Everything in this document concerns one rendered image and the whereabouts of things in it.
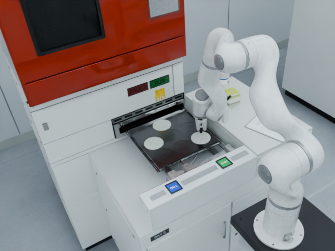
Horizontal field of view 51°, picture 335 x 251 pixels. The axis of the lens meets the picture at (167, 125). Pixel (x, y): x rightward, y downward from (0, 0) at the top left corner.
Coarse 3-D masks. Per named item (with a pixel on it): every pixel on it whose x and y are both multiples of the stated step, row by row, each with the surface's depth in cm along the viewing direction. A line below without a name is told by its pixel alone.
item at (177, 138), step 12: (156, 120) 193; (168, 120) 192; (180, 120) 192; (192, 120) 191; (132, 132) 186; (144, 132) 185; (156, 132) 184; (168, 132) 184; (180, 132) 183; (192, 132) 183; (168, 144) 176; (180, 144) 176; (192, 144) 175; (204, 144) 174; (156, 156) 170; (168, 156) 169; (180, 156) 169
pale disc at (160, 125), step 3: (159, 120) 193; (162, 120) 193; (165, 120) 193; (156, 123) 191; (159, 123) 191; (162, 123) 191; (165, 123) 191; (168, 123) 190; (153, 126) 189; (156, 126) 189; (159, 126) 188; (162, 126) 188; (165, 126) 188; (168, 126) 188; (156, 129) 187; (159, 129) 186; (162, 129) 186; (165, 129) 186
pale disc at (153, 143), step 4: (148, 140) 180; (152, 140) 180; (156, 140) 179; (160, 140) 179; (144, 144) 178; (148, 144) 177; (152, 144) 177; (156, 144) 177; (160, 144) 177; (148, 148) 175; (152, 148) 175; (156, 148) 174
